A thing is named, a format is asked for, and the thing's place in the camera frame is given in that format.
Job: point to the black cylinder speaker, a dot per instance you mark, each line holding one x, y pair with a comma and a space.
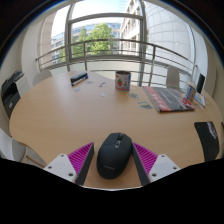
201, 83

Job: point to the black printer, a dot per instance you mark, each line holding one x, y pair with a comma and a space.
11, 93

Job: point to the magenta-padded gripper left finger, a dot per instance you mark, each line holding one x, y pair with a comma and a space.
60, 165

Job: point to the red and black magazine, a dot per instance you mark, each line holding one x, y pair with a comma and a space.
168, 99

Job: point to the black mouse pad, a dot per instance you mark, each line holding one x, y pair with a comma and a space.
208, 141

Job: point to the green tree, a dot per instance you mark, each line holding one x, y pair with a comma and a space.
98, 36

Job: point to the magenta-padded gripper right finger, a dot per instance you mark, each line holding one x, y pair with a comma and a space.
163, 165

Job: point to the metal railing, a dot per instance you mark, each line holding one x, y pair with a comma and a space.
110, 40

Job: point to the white printed can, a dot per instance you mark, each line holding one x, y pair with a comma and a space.
123, 81

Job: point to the black computer mouse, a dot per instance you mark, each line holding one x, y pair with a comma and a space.
113, 158

